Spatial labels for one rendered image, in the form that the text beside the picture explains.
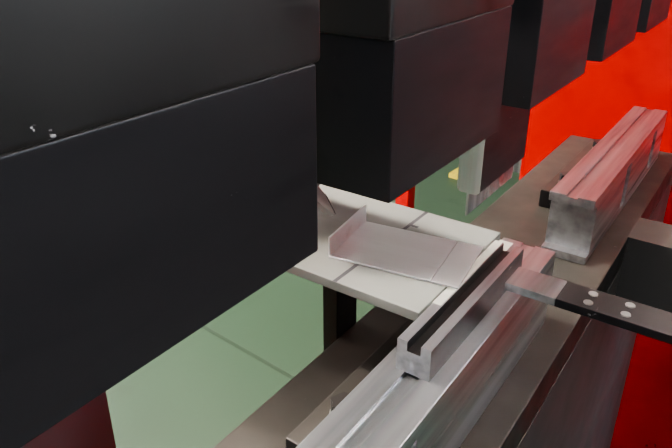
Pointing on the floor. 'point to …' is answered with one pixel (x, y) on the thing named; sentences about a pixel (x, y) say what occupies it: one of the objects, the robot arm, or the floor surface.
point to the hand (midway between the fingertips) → (335, 196)
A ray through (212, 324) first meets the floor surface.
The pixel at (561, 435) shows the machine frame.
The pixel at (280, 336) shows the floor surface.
